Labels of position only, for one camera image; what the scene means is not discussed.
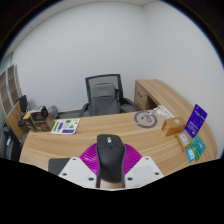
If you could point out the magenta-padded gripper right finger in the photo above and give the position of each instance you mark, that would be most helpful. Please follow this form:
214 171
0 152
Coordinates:
143 168

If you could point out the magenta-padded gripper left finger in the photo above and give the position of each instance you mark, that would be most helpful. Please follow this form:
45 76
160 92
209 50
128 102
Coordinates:
78 166

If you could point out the dark grey computer mouse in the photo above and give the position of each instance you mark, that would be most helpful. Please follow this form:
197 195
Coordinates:
111 158

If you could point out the dark grey mouse pad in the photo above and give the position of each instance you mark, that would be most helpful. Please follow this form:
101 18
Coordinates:
57 165

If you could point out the white green purple leaflet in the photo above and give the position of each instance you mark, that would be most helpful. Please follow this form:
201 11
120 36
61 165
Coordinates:
65 126

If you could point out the small tan box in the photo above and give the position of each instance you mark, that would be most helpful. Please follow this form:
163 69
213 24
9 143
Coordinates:
183 140

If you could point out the small blue package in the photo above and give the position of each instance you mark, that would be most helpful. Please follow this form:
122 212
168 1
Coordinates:
191 154

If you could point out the brown cardboard box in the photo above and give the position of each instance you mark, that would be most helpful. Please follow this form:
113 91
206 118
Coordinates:
173 126

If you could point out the brown carton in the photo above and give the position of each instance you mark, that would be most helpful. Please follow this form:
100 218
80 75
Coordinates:
41 125

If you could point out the white papers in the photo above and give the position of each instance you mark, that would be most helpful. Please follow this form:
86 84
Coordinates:
165 112

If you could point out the green package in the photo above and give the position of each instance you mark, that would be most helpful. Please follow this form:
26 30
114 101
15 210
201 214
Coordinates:
199 146

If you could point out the black box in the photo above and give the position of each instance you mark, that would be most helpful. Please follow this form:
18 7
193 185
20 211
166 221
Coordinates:
39 112

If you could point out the purple card package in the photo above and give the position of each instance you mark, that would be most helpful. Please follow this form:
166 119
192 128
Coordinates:
195 121

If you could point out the grey backpack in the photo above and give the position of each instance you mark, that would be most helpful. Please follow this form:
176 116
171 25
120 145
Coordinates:
105 100

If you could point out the black leather office chair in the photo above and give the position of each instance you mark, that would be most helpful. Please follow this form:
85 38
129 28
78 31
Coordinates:
8 145

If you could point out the wooden side desk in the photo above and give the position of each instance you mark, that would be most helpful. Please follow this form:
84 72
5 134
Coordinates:
163 90

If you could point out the black swivel chair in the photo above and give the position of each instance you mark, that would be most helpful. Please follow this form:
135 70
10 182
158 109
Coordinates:
23 103

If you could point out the black mesh office chair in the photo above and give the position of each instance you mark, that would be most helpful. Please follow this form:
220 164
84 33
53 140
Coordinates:
103 78

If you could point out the wooden shelf unit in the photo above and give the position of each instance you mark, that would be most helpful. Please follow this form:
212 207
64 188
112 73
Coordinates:
9 93

